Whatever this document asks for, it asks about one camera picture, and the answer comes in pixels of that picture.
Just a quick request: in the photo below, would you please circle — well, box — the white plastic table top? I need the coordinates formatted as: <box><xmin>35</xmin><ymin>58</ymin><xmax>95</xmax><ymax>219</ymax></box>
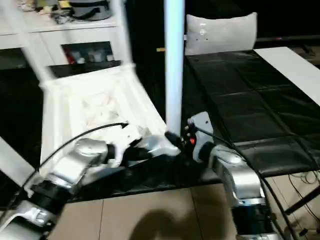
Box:
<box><xmin>37</xmin><ymin>64</ymin><xmax>182</xmax><ymax>186</ymax></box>

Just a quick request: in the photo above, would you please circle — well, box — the grey pillow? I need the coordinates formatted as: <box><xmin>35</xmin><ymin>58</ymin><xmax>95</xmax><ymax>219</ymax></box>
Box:
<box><xmin>184</xmin><ymin>12</ymin><xmax>258</xmax><ymax>56</ymax></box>

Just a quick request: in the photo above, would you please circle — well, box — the black floor stand leg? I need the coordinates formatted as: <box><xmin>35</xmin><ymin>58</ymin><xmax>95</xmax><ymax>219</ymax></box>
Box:
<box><xmin>286</xmin><ymin>192</ymin><xmax>320</xmax><ymax>217</ymax></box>

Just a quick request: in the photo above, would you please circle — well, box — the white flat board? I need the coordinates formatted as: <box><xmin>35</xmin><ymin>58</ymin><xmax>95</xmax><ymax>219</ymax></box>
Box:
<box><xmin>255</xmin><ymin>46</ymin><xmax>320</xmax><ymax>106</ymax></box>

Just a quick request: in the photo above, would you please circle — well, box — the white sideboard cabinet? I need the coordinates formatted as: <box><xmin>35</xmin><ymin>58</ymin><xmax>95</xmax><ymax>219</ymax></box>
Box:
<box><xmin>0</xmin><ymin>10</ymin><xmax>121</xmax><ymax>68</ymax></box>

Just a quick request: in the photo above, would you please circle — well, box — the colourful clutter bundle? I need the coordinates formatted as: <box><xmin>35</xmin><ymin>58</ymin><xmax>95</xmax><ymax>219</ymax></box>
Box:
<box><xmin>17</xmin><ymin>0</ymin><xmax>71</xmax><ymax>25</ymax></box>

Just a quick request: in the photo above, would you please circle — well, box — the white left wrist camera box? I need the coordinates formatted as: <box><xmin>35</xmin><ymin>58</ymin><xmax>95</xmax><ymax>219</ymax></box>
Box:
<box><xmin>107</xmin><ymin>125</ymin><xmax>150</xmax><ymax>166</ymax></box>

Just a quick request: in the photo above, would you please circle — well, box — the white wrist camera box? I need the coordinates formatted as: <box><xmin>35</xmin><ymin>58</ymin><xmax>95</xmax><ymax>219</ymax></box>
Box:
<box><xmin>107</xmin><ymin>125</ymin><xmax>150</xmax><ymax>166</ymax></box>
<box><xmin>187</xmin><ymin>111</ymin><xmax>213</xmax><ymax>138</ymax></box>

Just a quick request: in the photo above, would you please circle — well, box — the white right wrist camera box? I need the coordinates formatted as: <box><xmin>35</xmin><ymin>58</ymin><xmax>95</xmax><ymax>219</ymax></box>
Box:
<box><xmin>187</xmin><ymin>111</ymin><xmax>213</xmax><ymax>138</ymax></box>

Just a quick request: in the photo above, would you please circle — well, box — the grey bag with black strap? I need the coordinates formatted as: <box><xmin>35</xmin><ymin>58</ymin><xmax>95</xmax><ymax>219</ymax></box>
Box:
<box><xmin>67</xmin><ymin>0</ymin><xmax>113</xmax><ymax>22</ymax></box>

